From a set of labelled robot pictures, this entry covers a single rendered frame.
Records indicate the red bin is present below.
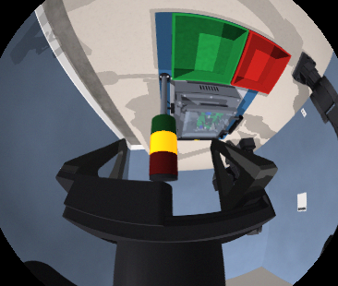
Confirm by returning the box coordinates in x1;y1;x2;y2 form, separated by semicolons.
230;29;292;94

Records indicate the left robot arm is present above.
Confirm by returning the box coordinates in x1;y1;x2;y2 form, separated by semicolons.
212;146;262;236

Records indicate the green bin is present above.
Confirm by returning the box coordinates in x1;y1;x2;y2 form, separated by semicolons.
172;13;248;84

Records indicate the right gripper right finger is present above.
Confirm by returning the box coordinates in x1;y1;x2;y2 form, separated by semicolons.
210;138;278;210

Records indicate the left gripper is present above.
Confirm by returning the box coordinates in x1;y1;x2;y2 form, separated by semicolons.
225;140;236;172

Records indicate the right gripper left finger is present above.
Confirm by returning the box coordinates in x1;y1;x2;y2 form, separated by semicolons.
60;138;127;180

